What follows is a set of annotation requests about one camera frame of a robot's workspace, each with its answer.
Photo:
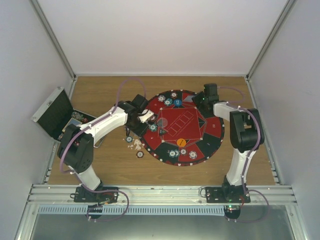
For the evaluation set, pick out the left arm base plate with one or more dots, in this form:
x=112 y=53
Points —
x=82 y=195

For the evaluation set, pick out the orange 100 chip stack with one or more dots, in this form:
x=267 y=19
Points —
x=139 y=154

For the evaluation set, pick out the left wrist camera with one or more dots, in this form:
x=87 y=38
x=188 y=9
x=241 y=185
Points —
x=140 y=103

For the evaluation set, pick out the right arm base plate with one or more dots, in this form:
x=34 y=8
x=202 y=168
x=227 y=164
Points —
x=233 y=195

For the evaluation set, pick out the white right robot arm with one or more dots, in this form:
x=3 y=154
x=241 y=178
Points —
x=246 y=135

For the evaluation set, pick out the slotted cable duct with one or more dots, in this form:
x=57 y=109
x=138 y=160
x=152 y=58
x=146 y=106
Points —
x=159 y=210

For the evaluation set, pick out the round red black poker mat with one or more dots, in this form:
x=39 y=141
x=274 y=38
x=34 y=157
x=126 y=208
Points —
x=203 y=132

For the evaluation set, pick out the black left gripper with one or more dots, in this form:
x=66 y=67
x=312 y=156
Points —
x=140 y=132

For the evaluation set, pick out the card box in case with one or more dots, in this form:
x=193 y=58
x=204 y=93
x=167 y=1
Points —
x=74 y=121

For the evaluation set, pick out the green 50 chip stack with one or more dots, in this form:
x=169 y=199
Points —
x=129 y=139

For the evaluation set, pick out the orange big blind button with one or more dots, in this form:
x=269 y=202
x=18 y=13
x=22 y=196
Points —
x=181 y=142

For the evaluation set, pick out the aluminium poker case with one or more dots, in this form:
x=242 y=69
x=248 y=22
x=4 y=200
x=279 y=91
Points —
x=56 y=111

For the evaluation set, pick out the blue 10 chip bottom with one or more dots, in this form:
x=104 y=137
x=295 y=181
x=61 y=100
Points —
x=193 y=155

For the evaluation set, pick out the green 50 chip top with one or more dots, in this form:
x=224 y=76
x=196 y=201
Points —
x=168 y=101

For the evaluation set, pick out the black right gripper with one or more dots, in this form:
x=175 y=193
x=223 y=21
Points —
x=195 y=99

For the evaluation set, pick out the blue small blind button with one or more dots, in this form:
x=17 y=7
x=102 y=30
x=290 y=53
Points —
x=177 y=102

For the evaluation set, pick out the playing card deck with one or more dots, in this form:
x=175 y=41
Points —
x=144 y=117

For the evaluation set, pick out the dealt card top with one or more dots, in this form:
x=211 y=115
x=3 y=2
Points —
x=188 y=99

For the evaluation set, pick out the front aluminium rail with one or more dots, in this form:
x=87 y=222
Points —
x=161 y=195

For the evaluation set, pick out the clear round dealer button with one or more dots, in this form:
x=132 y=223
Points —
x=162 y=122

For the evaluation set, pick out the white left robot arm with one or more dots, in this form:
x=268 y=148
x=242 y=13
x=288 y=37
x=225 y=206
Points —
x=76 y=150

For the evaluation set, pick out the green 50 chip bottom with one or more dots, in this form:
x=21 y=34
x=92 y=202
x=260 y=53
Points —
x=174 y=153

